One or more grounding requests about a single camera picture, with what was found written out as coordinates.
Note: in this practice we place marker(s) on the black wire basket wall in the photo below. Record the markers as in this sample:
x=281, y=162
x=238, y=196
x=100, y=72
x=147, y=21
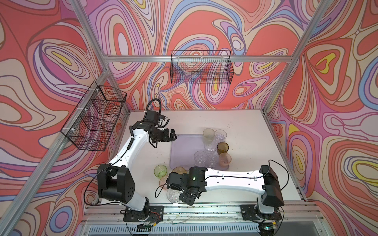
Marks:
x=201, y=67
x=94, y=118

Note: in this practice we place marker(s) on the black wire basket back wall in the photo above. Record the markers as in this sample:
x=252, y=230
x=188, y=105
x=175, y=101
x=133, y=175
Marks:
x=201, y=67

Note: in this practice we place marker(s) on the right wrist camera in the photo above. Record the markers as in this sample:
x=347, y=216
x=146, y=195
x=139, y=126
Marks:
x=177, y=181

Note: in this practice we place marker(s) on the large pale green glass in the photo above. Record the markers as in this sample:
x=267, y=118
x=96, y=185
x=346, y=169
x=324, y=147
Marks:
x=208, y=136

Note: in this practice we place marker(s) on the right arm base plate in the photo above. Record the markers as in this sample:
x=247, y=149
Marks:
x=261, y=214

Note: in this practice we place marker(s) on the pink glass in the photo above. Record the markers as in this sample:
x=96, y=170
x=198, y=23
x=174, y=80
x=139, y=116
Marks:
x=162, y=182
x=225, y=159

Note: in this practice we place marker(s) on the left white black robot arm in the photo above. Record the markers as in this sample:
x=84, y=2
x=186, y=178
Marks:
x=114, y=180

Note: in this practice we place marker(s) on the black wire basket left wall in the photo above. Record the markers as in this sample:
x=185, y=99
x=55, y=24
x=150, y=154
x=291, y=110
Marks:
x=94, y=118

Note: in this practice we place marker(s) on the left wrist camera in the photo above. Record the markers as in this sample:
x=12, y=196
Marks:
x=155, y=118

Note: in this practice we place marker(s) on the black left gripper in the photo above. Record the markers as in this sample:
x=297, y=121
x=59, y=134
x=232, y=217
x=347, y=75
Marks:
x=166, y=137

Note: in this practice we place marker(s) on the lavender rectangular plastic tray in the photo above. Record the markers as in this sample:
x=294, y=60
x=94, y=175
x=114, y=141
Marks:
x=183, y=150

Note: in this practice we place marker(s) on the bright green glass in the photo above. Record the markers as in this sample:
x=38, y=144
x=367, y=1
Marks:
x=160, y=171

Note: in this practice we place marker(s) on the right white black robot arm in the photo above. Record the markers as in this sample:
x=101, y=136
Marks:
x=263, y=182

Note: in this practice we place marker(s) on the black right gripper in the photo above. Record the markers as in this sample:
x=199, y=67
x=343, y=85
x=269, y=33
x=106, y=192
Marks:
x=190, y=201

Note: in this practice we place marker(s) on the small clear glass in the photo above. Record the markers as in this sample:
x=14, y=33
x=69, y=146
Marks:
x=212, y=161

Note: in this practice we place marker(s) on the yellow glass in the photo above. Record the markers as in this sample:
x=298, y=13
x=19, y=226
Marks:
x=179, y=170

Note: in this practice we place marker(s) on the aluminium front rail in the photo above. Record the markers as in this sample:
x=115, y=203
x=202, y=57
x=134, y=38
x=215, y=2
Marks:
x=207, y=213

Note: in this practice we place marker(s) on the amber brown glass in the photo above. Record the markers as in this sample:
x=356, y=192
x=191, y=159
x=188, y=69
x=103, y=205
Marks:
x=222, y=147

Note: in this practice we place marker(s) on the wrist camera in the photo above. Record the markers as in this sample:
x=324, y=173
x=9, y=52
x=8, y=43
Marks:
x=155, y=118
x=177, y=181

